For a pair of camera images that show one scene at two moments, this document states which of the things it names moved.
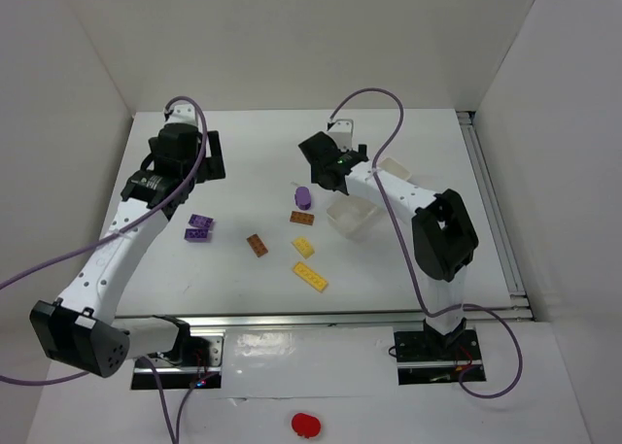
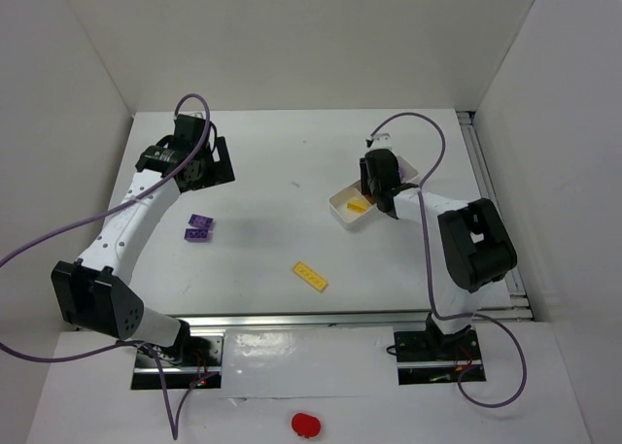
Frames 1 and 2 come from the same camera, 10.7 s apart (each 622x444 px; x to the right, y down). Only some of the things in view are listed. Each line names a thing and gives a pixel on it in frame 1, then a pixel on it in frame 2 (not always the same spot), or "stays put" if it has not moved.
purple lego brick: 197,235 stays put
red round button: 305,426 stays put
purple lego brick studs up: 201,221 stays put
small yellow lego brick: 303,247 -> 358,205
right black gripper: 317,153 -> 367,181
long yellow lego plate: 310,277 stays put
